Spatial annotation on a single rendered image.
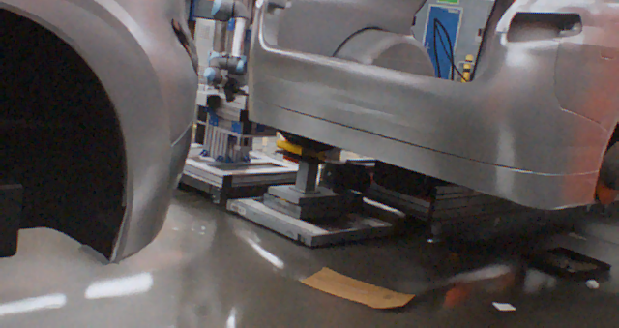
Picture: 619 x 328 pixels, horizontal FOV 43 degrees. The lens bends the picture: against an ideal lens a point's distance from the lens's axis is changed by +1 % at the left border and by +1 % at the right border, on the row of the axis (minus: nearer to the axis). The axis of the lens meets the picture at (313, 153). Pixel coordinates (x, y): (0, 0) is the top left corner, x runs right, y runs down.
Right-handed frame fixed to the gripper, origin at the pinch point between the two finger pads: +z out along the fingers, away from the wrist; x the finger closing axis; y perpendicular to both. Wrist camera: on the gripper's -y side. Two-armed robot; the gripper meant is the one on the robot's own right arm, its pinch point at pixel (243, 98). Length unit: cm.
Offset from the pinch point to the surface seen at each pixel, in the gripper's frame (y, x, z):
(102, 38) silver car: -160, -209, -247
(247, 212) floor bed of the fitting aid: -72, 9, 25
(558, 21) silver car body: -60, -239, -63
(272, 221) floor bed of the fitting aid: -82, -14, 25
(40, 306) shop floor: -176, -35, -138
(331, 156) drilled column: -3, 1, 100
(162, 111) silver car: -163, -200, -222
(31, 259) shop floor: -144, 11, -120
